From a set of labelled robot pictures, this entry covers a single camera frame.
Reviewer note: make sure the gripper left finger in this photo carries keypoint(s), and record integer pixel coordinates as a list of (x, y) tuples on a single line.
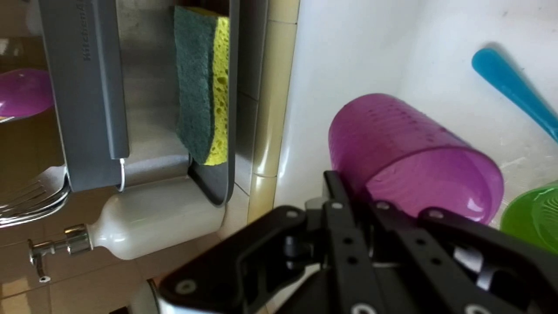
[(261, 244)]

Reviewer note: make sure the purple bowl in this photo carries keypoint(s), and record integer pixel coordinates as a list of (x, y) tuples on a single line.
[(24, 93)]

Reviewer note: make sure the green and yellow sponge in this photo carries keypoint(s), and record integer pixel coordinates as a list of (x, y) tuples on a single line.
[(196, 87)]

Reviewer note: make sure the white soap dispenser bottle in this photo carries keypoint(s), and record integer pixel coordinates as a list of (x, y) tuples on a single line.
[(157, 218)]

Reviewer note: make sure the green plastic cup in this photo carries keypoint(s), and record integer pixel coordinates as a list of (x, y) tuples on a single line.
[(534, 218)]

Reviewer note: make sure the grey sink caddy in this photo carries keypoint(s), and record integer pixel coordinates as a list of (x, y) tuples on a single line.
[(87, 109)]

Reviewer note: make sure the white sink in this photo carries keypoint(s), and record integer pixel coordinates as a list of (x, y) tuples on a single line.
[(348, 56)]

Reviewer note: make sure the purple plastic cup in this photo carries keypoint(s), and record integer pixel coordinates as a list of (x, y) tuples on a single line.
[(392, 139)]

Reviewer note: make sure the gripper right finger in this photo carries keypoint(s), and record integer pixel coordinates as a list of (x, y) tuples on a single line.
[(492, 257)]

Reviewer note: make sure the blue plastic utensil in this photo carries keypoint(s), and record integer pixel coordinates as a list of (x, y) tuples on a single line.
[(514, 87)]

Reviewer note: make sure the bunch of metal forks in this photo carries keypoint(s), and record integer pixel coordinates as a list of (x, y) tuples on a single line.
[(30, 200)]

